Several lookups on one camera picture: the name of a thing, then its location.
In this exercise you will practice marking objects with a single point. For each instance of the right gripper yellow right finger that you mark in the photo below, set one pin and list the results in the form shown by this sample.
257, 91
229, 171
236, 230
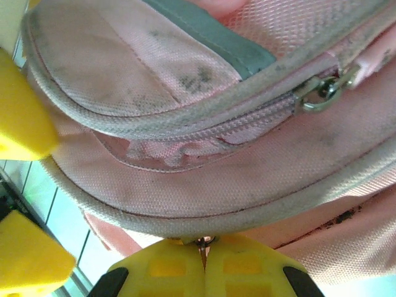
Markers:
247, 272

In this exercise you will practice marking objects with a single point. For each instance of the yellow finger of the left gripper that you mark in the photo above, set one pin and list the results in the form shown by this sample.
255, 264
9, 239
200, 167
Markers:
31, 263
21, 123

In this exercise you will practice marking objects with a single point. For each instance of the pink backpack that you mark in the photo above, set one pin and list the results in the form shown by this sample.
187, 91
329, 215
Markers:
216, 173

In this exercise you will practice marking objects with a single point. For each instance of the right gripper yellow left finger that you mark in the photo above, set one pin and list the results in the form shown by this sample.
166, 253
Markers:
161, 272

